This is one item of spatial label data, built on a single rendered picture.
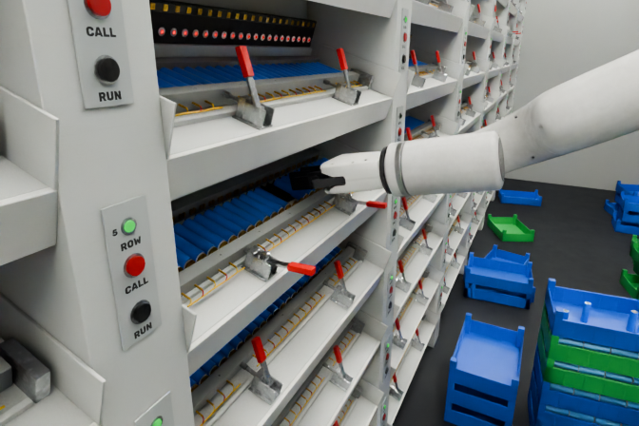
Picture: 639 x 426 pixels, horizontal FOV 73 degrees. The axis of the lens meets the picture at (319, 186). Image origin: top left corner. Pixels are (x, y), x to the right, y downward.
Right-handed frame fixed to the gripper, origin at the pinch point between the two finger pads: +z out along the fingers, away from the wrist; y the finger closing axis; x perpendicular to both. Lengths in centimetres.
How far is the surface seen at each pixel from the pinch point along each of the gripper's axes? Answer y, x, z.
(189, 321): 37.5, 5.2, -7.0
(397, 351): -45, 65, 8
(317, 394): 1.2, 43.7, 6.6
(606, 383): -62, 79, -46
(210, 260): 27.3, 3.5, -1.1
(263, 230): 16.6, 3.7, -1.5
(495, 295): -141, 95, -7
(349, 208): -4.2, 7.2, -5.1
